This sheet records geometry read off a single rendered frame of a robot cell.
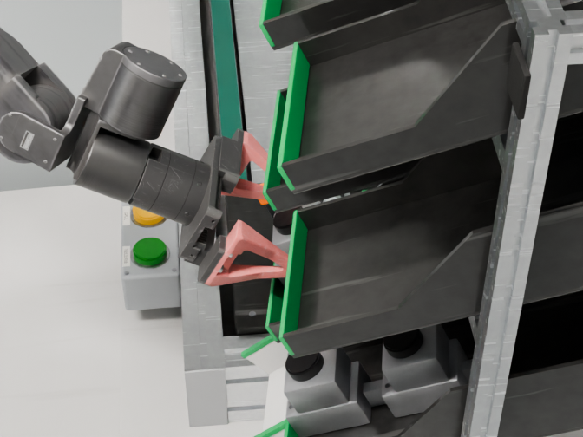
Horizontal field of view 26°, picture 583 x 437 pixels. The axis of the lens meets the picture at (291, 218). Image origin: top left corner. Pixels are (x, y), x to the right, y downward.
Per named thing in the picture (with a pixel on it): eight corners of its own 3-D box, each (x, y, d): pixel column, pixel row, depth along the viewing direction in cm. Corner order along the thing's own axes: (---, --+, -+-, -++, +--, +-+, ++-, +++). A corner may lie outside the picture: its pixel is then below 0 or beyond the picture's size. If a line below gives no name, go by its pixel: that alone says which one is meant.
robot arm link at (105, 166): (62, 162, 111) (60, 191, 106) (92, 94, 108) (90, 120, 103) (136, 190, 113) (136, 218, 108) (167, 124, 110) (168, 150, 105)
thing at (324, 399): (299, 439, 104) (262, 388, 100) (304, 396, 107) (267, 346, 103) (395, 419, 101) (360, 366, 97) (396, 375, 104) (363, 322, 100)
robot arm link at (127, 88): (31, 116, 113) (-9, 140, 105) (79, 3, 109) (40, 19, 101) (148, 179, 113) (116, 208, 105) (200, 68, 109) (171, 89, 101)
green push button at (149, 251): (134, 272, 150) (132, 261, 149) (134, 248, 153) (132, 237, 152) (167, 270, 151) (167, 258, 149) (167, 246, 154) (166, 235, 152)
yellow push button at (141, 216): (134, 231, 155) (132, 219, 154) (134, 209, 158) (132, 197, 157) (166, 229, 156) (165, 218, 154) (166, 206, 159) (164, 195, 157)
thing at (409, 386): (395, 419, 101) (360, 366, 97) (396, 375, 104) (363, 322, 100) (495, 398, 98) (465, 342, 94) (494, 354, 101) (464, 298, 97)
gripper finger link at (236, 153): (317, 156, 116) (224, 120, 114) (316, 209, 111) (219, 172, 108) (284, 205, 121) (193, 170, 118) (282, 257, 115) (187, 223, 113)
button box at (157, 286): (125, 311, 153) (121, 277, 149) (125, 194, 168) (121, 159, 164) (183, 308, 153) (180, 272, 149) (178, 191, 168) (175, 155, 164)
